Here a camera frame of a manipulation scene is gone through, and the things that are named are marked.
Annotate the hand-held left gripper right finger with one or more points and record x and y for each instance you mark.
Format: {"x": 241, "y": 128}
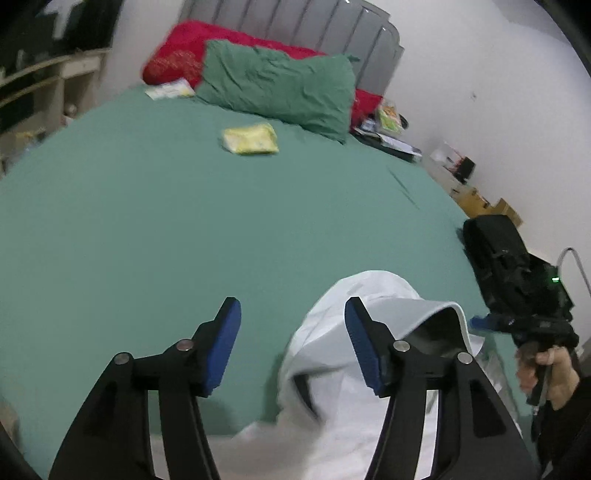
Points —
{"x": 364, "y": 350}

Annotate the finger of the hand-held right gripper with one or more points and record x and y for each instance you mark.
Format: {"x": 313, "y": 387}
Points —
{"x": 489, "y": 321}

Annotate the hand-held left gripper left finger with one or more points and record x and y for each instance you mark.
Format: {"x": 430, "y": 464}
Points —
{"x": 226, "y": 350}

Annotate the white garment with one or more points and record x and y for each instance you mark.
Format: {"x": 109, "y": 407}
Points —
{"x": 323, "y": 332}

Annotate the person's right forearm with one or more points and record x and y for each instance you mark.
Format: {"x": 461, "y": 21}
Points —
{"x": 568, "y": 438}

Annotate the person's right hand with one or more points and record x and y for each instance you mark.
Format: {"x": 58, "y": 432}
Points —
{"x": 561, "y": 374}

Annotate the cardboard box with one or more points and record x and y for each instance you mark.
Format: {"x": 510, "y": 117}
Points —
{"x": 505, "y": 211}
{"x": 471, "y": 201}

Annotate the small black box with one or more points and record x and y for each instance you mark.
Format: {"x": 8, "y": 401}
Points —
{"x": 466, "y": 167}

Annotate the white box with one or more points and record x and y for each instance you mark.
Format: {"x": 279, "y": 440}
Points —
{"x": 443, "y": 154}

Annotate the pile of books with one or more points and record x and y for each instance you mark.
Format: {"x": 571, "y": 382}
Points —
{"x": 392, "y": 143}

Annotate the colourful snack packet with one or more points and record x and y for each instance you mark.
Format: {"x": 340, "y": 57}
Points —
{"x": 388, "y": 115}

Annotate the green pillow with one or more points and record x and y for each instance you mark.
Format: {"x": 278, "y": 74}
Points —
{"x": 277, "y": 87}

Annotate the white and yellow packet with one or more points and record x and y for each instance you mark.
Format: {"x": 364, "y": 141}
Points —
{"x": 171, "y": 88}

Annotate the red patterned pillow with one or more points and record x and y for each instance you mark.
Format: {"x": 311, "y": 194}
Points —
{"x": 180, "y": 50}

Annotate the cream shelf unit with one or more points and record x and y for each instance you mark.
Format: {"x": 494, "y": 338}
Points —
{"x": 78, "y": 64}

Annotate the grey padded headboard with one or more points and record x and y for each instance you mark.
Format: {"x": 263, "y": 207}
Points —
{"x": 323, "y": 23}

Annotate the black screen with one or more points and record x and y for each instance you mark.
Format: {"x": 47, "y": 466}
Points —
{"x": 27, "y": 32}

